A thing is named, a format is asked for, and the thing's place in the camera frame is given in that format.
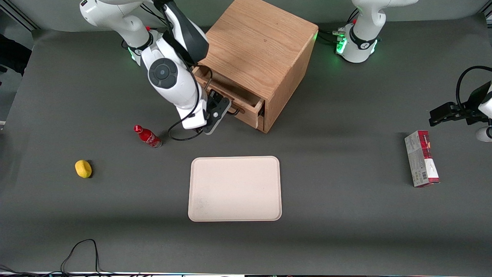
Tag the aluminium frame rail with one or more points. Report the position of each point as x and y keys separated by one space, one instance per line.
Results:
x=19 y=15

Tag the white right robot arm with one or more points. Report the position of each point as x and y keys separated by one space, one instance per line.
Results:
x=169 y=73

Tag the wooden drawer with keyhole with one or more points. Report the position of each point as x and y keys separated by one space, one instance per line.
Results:
x=246 y=105

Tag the beige plastic tray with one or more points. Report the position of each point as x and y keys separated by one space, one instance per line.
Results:
x=234 y=188

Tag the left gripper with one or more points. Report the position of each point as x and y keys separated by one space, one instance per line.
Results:
x=470 y=110

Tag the red cola bottle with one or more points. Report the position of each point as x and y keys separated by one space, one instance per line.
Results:
x=148 y=137

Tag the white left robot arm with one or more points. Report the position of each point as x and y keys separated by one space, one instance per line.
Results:
x=363 y=27

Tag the grey and red carton box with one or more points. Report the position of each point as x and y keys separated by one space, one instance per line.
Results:
x=421 y=157

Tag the wooden drawer cabinet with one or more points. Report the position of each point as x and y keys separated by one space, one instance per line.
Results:
x=261 y=42

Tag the yellow lemon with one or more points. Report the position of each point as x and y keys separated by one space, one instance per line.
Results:
x=83 y=169

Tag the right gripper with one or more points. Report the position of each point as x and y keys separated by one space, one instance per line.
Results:
x=213 y=98

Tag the dark background object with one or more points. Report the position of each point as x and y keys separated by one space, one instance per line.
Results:
x=15 y=54

